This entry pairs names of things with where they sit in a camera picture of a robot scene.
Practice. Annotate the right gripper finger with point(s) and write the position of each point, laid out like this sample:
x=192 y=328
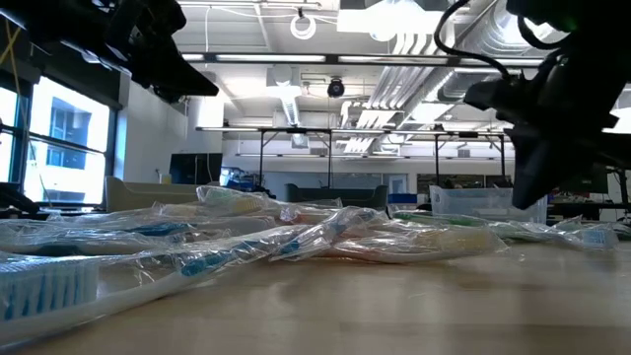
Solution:
x=537 y=167
x=493 y=96

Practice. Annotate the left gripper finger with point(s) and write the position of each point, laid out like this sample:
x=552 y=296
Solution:
x=170 y=99
x=182 y=81

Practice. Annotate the green toothbrush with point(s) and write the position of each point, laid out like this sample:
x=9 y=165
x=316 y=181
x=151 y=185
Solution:
x=443 y=217

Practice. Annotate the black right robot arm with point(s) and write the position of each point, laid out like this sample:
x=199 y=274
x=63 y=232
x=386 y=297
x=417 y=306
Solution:
x=591 y=15

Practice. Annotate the black monitor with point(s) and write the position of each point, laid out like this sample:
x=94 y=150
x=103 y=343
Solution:
x=194 y=168
x=591 y=185

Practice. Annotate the dark office desk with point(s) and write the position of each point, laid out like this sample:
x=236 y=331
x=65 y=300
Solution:
x=591 y=209

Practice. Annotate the clear plastic bin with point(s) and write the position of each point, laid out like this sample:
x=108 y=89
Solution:
x=468 y=202

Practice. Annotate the black monitor stand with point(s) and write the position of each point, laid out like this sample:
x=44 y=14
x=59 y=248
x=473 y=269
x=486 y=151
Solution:
x=623 y=192

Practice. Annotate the translucent white plastic bin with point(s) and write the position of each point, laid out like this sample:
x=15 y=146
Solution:
x=148 y=194

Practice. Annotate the blue equipment pile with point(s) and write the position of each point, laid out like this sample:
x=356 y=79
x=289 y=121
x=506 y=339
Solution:
x=239 y=180

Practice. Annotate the blue crate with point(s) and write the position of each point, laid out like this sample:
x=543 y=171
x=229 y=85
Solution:
x=401 y=198

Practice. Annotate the teal plastic bin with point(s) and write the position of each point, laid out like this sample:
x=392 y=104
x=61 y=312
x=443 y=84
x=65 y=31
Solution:
x=320 y=193

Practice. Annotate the black curved object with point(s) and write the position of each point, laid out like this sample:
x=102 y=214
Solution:
x=17 y=197

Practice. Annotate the black metal rig frame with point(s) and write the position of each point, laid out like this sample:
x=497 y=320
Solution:
x=296 y=130
x=468 y=134

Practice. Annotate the window with dark frame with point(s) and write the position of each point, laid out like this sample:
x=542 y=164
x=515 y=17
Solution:
x=64 y=172

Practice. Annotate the black overhead frame beam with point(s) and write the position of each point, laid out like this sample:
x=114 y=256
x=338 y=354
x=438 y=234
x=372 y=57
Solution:
x=332 y=58

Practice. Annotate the black overhead camera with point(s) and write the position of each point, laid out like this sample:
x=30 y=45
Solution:
x=335 y=88

